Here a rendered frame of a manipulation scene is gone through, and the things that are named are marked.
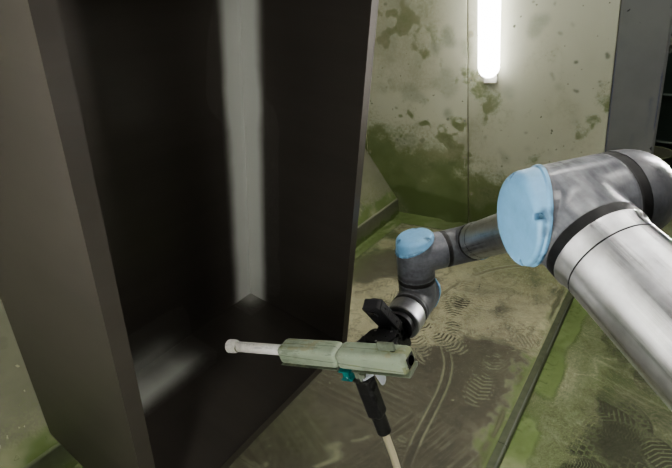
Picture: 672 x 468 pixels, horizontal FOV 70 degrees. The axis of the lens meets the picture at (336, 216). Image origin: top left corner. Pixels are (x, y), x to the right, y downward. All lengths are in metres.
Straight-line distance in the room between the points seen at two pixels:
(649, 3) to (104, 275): 2.21
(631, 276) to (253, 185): 0.94
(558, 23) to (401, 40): 0.78
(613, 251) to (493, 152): 2.13
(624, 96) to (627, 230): 1.92
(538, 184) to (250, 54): 0.76
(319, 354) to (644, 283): 0.64
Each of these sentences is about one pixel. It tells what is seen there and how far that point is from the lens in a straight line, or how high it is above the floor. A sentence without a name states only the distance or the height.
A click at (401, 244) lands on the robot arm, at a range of 1.12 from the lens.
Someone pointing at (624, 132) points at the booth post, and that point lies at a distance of 2.50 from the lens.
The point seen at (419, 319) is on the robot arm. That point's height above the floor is 0.61.
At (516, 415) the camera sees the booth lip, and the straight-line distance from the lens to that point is 1.73.
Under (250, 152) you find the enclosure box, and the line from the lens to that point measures 1.23.
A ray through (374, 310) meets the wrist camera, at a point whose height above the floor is 0.69.
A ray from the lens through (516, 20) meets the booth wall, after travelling 2.51.
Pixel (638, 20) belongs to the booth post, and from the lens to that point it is 2.42.
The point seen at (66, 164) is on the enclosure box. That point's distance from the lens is 0.56.
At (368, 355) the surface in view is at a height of 0.68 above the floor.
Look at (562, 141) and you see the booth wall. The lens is 2.55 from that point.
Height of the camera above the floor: 1.27
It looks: 23 degrees down
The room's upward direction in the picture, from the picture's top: 7 degrees counter-clockwise
